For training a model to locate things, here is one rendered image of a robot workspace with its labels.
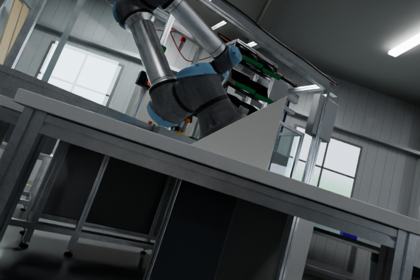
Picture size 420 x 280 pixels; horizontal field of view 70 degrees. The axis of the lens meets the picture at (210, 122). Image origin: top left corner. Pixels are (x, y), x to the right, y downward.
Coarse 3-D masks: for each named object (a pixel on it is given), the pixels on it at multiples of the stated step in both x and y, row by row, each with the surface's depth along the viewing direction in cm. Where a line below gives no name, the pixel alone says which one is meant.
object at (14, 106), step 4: (0, 96) 90; (4, 96) 91; (0, 100) 90; (4, 100) 91; (8, 100) 91; (12, 100) 92; (0, 104) 90; (4, 104) 91; (8, 104) 91; (12, 104) 92; (16, 104) 92; (20, 104) 93; (8, 108) 94; (12, 108) 92; (16, 108) 92; (20, 108) 93; (20, 112) 98
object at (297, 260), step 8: (304, 224) 269; (312, 224) 275; (296, 232) 263; (304, 232) 269; (296, 240) 263; (304, 240) 269; (296, 248) 263; (304, 248) 268; (296, 256) 263; (304, 256) 268; (296, 264) 263; (304, 264) 268; (288, 272) 257; (296, 272) 262
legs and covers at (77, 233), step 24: (0, 120) 180; (0, 144) 201; (168, 216) 121; (240, 216) 199; (264, 216) 182; (288, 216) 161; (72, 240) 224; (120, 240) 243; (240, 240) 191; (264, 240) 175; (288, 240) 156; (240, 264) 183; (264, 264) 168; (288, 264) 156
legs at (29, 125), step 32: (32, 128) 59; (64, 128) 60; (0, 160) 58; (32, 160) 61; (128, 160) 60; (160, 160) 62; (0, 192) 56; (192, 192) 80; (224, 192) 61; (256, 192) 63; (0, 224) 57; (192, 224) 79; (224, 224) 80; (352, 224) 64; (160, 256) 76; (192, 256) 77; (384, 256) 65
